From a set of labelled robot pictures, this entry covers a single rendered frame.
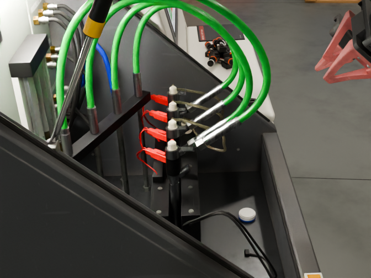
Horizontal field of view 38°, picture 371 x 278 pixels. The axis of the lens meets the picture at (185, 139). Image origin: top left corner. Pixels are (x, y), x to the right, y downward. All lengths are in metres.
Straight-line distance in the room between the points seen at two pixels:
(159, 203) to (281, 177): 0.30
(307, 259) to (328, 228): 1.56
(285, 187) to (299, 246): 0.19
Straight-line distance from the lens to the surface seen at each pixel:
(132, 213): 0.68
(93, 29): 0.58
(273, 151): 1.30
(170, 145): 1.01
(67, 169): 0.65
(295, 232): 1.07
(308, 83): 3.89
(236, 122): 0.99
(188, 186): 1.13
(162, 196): 1.11
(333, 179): 2.90
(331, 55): 0.84
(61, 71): 0.96
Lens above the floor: 1.65
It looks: 31 degrees down
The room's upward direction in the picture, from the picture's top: 2 degrees counter-clockwise
